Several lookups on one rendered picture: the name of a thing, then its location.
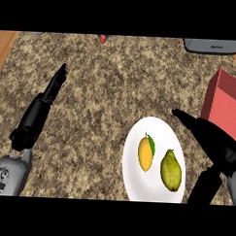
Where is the red cardboard box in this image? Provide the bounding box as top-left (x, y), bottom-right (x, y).
top-left (198, 67), bottom-right (236, 148)

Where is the white round plate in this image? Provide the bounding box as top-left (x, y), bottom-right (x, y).
top-left (120, 115), bottom-right (189, 205)

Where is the red and blue packet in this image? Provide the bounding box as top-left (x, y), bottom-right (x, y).
top-left (97, 34), bottom-right (111, 47)

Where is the grey appliance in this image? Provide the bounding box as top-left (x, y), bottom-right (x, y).
top-left (182, 37), bottom-right (236, 56)

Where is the yellow lemon with green leaf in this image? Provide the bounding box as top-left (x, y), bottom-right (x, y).
top-left (136, 131), bottom-right (157, 174)

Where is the green pear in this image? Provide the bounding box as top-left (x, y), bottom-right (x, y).
top-left (158, 148), bottom-right (184, 193)

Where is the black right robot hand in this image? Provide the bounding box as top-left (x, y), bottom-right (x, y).
top-left (167, 108), bottom-right (236, 207)

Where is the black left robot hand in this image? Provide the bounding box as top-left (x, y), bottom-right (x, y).
top-left (9, 60), bottom-right (68, 154)

